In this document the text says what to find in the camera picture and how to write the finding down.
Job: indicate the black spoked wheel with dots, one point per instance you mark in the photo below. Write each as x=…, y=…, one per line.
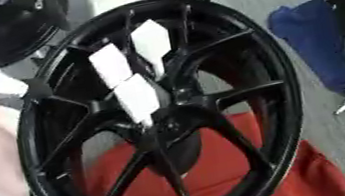
x=214, y=45

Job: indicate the white pin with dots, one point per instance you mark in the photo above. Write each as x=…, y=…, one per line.
x=137, y=97
x=111, y=65

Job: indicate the blue cloth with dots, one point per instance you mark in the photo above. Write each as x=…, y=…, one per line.
x=313, y=34

